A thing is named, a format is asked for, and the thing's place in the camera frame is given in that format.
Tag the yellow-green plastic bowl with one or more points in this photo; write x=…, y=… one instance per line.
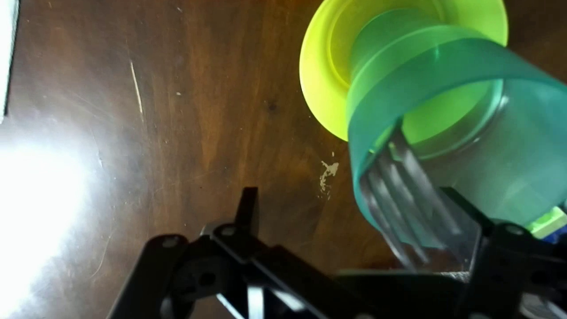
x=321, y=65

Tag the translucent green plastic cup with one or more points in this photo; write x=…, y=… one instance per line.
x=519, y=136

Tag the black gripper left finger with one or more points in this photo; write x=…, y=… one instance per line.
x=248, y=207

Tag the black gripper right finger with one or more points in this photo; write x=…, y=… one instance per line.
x=507, y=272

